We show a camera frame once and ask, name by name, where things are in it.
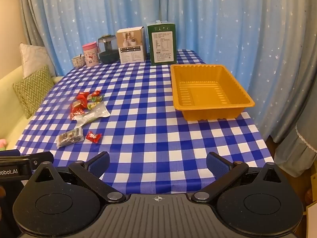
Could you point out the person's left hand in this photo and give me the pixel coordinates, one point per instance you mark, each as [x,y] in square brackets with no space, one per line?
[2,192]

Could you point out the pink cartoon cup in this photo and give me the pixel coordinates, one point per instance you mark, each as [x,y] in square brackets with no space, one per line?
[90,55]

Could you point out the red and gold snack packet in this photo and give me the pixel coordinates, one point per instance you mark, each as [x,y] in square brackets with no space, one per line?
[75,112]

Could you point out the green zigzag pillow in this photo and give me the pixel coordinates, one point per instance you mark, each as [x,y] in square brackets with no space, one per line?
[32,89]

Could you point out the small red bow-shaped candy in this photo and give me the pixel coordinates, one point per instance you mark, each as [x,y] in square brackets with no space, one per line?
[93,136]

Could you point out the green carton box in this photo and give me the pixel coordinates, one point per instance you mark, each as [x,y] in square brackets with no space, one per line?
[162,44]

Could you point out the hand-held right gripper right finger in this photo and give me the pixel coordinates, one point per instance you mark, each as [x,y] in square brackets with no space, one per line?
[218,164]

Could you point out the grey lace-trimmed curtain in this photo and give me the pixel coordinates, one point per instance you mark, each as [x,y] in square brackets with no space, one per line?
[297,153]

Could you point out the blue checked tablecloth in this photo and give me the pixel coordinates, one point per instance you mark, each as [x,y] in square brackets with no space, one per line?
[148,129]

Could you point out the white carton box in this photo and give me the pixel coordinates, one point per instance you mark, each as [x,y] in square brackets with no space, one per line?
[131,52]

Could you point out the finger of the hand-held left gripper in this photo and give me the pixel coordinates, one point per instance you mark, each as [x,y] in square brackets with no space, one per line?
[10,153]
[42,157]

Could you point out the yellow plastic tray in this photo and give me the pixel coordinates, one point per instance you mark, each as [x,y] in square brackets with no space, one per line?
[235,101]

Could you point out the grey snack packet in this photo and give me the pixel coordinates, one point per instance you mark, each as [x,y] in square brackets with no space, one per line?
[70,138]

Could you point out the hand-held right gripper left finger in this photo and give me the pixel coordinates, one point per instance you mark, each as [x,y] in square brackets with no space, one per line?
[99,164]

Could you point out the blue star curtain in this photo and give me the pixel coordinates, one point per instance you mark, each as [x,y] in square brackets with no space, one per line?
[235,17]
[86,10]

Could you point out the small white mug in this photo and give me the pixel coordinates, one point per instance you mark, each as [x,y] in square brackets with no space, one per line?
[78,62]

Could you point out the long white snack packet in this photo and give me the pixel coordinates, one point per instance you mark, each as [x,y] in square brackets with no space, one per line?
[96,111]

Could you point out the white pillow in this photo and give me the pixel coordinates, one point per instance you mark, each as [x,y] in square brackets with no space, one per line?
[32,57]

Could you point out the pink plush toy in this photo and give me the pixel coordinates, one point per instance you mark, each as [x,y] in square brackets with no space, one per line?
[3,142]

